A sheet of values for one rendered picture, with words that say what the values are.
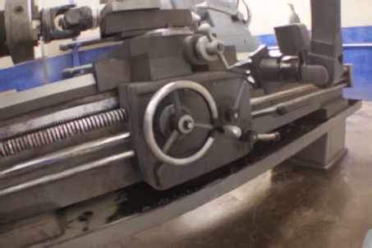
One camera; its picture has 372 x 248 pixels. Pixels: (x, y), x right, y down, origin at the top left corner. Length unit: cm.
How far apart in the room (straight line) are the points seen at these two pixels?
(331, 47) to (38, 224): 86
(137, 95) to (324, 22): 46
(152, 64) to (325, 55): 41
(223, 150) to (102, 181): 40
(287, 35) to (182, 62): 32
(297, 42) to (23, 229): 87
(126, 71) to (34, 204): 51
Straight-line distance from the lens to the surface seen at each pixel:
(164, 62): 66
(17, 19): 89
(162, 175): 68
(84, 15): 97
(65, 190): 81
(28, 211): 84
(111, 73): 74
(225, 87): 78
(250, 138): 81
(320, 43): 46
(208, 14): 118
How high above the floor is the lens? 83
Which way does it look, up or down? 15 degrees down
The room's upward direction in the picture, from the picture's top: 8 degrees counter-clockwise
